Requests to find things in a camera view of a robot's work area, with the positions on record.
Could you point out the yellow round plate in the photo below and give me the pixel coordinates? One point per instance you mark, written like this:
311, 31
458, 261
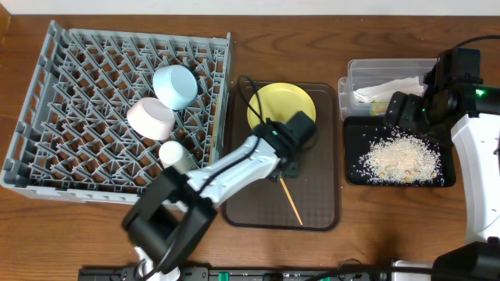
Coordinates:
280, 101

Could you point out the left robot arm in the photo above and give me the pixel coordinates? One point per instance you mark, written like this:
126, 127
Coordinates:
169, 220

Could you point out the black waste tray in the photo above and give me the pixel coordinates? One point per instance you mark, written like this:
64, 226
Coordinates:
359, 131

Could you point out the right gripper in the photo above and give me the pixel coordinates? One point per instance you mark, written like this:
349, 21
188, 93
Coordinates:
410, 102

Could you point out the spilled rice pile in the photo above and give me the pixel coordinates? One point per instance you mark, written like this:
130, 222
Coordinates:
400, 158

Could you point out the small white cup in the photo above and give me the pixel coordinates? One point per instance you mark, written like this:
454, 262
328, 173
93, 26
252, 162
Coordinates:
175, 155

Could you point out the grey plastic dishwasher rack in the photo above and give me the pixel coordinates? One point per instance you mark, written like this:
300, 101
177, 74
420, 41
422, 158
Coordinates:
72, 141

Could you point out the wooden chopstick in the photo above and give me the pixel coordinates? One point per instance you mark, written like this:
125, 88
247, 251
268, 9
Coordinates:
214, 127
291, 201

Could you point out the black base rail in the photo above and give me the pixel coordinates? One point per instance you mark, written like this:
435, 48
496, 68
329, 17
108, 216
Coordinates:
343, 272

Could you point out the light blue bowl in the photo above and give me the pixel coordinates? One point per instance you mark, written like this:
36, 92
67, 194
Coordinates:
175, 86

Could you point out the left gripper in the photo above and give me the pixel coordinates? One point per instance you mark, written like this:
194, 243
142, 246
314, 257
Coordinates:
294, 172

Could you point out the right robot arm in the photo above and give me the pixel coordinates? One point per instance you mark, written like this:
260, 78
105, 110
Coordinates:
458, 109

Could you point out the white napkin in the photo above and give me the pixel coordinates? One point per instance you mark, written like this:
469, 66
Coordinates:
384, 92

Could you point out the clear plastic waste bin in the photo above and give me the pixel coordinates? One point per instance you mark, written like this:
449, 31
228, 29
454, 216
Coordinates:
373, 72

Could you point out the brown plastic serving tray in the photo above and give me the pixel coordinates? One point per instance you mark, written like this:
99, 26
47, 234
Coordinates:
316, 191

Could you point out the white bowl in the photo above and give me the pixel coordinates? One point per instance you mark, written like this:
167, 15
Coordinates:
151, 118

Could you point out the yellow green wrapper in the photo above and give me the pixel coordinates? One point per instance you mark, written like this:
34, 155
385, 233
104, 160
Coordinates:
378, 108

